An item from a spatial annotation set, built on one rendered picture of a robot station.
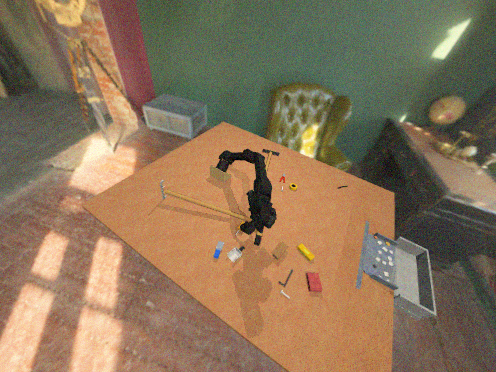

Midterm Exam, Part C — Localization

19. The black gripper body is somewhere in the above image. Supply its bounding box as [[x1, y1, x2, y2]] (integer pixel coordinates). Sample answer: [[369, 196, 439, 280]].
[[240, 208, 260, 235]]

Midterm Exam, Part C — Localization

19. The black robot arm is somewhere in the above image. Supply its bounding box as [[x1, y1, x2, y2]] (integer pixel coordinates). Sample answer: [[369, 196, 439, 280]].
[[216, 149, 277, 229]]

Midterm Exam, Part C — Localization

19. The yellow spirit level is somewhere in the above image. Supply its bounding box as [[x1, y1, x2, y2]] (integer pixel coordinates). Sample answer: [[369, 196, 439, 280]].
[[297, 244, 314, 261]]

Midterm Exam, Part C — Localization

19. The red rectangular block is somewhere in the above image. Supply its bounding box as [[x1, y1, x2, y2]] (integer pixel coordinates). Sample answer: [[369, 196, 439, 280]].
[[305, 272, 322, 292]]

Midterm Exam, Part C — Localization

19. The white open tray with black handle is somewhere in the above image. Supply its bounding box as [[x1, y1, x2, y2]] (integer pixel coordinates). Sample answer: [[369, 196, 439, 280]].
[[227, 246, 245, 263]]

